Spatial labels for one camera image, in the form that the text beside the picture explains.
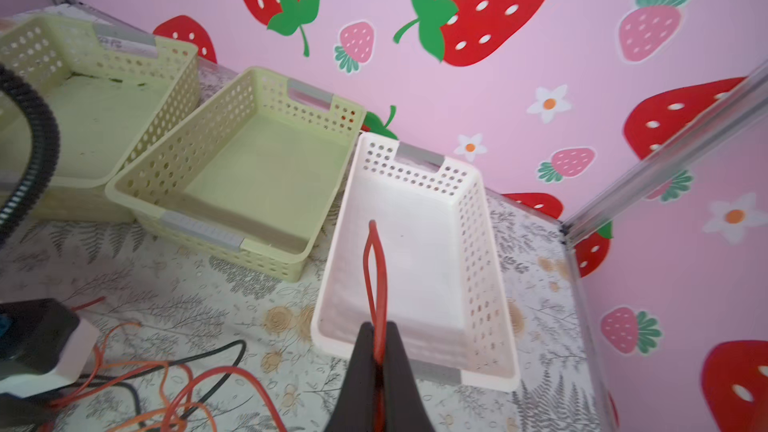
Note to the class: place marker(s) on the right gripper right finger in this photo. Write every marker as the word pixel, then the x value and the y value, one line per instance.
pixel 403 408

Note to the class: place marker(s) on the left green basket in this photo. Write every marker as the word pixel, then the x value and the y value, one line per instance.
pixel 110 105

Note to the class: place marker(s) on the middle green basket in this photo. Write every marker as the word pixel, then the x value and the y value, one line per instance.
pixel 250 176

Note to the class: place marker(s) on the green basket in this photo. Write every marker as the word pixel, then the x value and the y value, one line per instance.
pixel 110 105
pixel 250 176

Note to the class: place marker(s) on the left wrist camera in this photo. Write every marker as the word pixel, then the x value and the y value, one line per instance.
pixel 44 346

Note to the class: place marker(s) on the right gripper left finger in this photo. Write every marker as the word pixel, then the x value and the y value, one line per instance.
pixel 356 406

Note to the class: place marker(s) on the white perforated basket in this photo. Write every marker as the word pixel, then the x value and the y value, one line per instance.
pixel 445 284

